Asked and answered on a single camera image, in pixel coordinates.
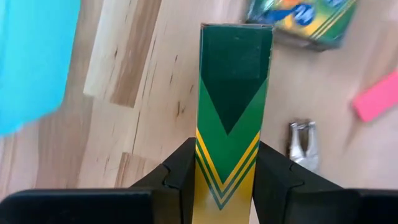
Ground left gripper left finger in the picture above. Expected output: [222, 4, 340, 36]
[0, 138, 197, 224]

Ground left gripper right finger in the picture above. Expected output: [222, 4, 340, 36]
[253, 141, 398, 224]

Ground blue-handled pliers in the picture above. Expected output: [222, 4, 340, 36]
[287, 119, 320, 174]

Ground pink eraser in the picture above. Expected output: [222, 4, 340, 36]
[352, 70, 398, 123]

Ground yellow green crayon box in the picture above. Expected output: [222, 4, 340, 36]
[192, 23, 274, 224]

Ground green plastic tray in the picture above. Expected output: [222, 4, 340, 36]
[0, 0, 82, 138]

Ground plastic-wrapped crayon box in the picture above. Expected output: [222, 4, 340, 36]
[247, 0, 358, 52]

